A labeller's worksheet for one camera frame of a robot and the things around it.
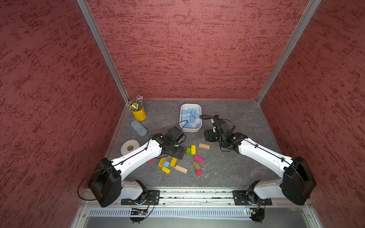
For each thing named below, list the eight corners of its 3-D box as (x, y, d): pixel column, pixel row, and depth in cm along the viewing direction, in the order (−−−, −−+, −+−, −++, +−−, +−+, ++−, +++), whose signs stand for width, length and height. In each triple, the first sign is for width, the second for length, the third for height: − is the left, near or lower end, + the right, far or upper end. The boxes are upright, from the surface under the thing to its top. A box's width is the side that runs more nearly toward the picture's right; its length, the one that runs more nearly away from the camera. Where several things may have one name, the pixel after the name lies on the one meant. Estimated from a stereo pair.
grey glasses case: (130, 125, 106) (129, 123, 104) (136, 120, 108) (135, 119, 107) (142, 138, 99) (141, 136, 97) (149, 133, 101) (148, 131, 100)
